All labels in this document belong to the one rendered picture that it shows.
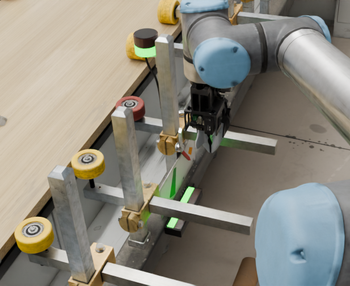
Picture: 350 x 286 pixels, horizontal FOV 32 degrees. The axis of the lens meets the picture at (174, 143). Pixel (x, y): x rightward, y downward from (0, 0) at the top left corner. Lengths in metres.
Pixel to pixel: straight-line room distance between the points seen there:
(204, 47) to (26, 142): 0.70
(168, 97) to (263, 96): 1.83
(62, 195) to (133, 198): 0.34
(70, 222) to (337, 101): 0.57
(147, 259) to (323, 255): 1.02
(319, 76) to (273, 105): 2.36
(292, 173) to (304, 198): 2.27
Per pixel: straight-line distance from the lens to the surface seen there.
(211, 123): 1.24
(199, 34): 1.07
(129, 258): 1.51
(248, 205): 2.64
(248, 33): 1.06
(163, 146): 1.58
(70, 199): 1.12
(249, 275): 2.28
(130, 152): 1.32
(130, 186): 1.39
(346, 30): 3.91
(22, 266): 1.47
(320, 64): 0.91
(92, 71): 1.85
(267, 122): 3.12
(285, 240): 0.53
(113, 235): 1.69
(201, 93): 1.21
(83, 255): 1.22
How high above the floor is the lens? 1.82
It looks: 37 degrees down
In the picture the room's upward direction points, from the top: 5 degrees counter-clockwise
